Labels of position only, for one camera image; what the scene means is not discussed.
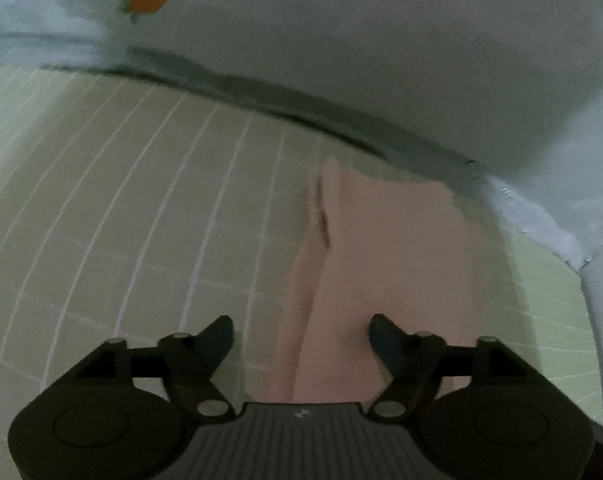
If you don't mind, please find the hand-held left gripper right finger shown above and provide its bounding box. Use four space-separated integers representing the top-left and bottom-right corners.
365 313 526 421

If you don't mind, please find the pink garment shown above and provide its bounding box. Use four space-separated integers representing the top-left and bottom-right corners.
270 156 513 406

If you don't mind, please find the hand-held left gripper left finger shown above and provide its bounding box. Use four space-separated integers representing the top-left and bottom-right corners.
76 315 235 422

